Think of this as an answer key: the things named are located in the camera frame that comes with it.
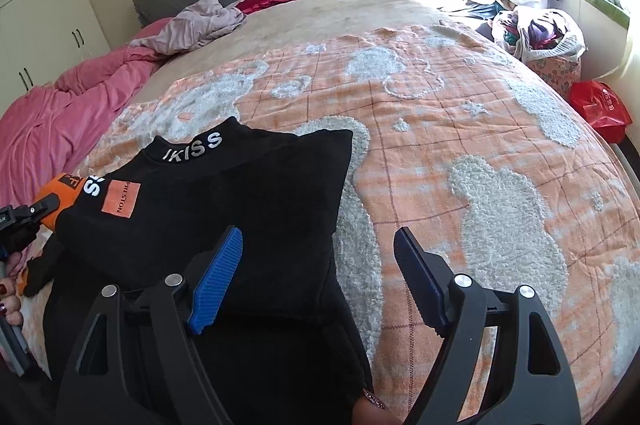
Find mauve crumpled garment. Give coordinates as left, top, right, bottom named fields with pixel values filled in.
left=130, top=0, right=246, bottom=56

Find orange plaid fleece blanket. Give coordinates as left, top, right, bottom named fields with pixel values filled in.
left=19, top=24, right=640, bottom=421

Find right hand thumb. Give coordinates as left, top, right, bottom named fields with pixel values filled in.
left=352, top=389, right=401, bottom=425

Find beige bed sheet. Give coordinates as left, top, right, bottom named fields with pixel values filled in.
left=124, top=0, right=497, bottom=106

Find black turtleneck sweater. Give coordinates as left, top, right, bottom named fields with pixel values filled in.
left=25, top=118, right=372, bottom=424

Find red plastic bag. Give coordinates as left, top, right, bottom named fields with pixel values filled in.
left=568, top=80, right=632, bottom=144

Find left hand red nails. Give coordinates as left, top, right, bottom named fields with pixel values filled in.
left=0, top=253, right=24, bottom=327

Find pink duvet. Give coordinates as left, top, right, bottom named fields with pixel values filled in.
left=1, top=44, right=167, bottom=206

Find white bag of clothes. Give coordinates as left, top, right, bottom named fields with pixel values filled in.
left=491, top=6, right=587, bottom=100

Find cream wardrobe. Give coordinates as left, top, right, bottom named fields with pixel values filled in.
left=0, top=0, right=111, bottom=110

